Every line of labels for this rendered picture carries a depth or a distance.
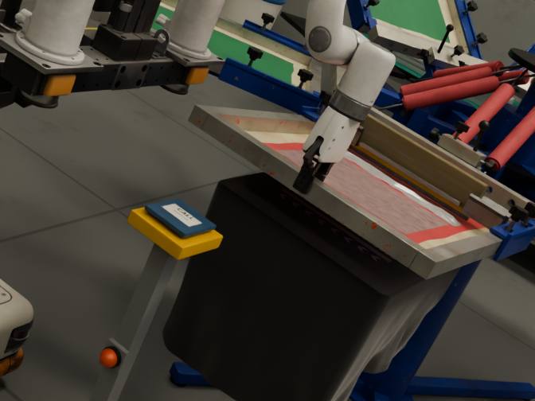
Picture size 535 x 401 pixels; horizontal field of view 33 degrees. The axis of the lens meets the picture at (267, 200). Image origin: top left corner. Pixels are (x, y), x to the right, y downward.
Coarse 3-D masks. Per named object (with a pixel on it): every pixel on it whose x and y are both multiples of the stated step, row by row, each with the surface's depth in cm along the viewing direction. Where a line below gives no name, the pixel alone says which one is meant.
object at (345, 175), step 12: (276, 144) 198; (288, 144) 204; (300, 144) 209; (288, 156) 193; (300, 156) 198; (360, 156) 229; (336, 168) 204; (348, 168) 210; (360, 168) 216; (324, 180) 189; (336, 180) 194; (348, 180) 199; (360, 180) 205; (372, 180) 210; (396, 180) 224
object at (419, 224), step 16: (352, 192) 191; (368, 192) 198; (384, 192) 205; (416, 192) 222; (368, 208) 184; (384, 208) 191; (400, 208) 198; (416, 208) 205; (400, 224) 185; (416, 224) 192; (432, 224) 198; (448, 224) 206; (464, 224) 214; (480, 224) 222; (416, 240) 180
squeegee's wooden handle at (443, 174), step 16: (368, 128) 225; (384, 128) 223; (368, 144) 225; (384, 144) 223; (400, 144) 221; (416, 144) 220; (400, 160) 221; (416, 160) 219; (432, 160) 218; (432, 176) 218; (448, 176) 216; (464, 176) 214; (448, 192) 216; (464, 192) 214; (480, 192) 212
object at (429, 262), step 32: (224, 128) 178; (256, 128) 200; (288, 128) 213; (256, 160) 175; (288, 160) 175; (320, 192) 168; (352, 224) 166; (384, 224) 165; (416, 256) 160; (448, 256) 166; (480, 256) 189
